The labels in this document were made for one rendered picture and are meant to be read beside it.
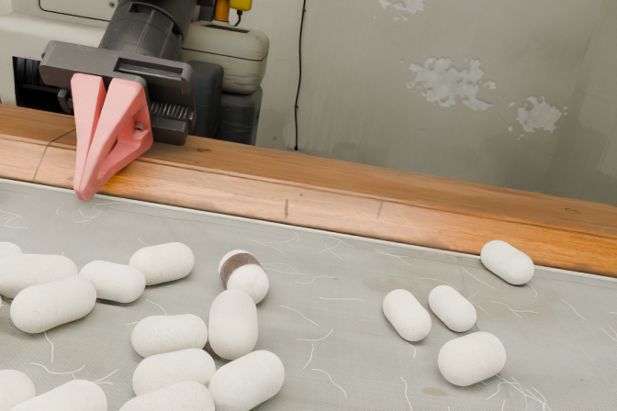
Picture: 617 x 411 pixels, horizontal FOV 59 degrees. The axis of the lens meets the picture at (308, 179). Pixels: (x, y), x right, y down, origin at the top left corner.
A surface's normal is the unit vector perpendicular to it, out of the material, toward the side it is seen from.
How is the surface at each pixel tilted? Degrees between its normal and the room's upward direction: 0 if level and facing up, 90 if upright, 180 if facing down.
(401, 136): 90
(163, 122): 39
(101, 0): 98
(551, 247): 45
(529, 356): 0
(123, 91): 60
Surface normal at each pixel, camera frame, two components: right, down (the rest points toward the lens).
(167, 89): -0.11, 0.83
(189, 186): 0.10, -0.44
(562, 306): 0.16, -0.94
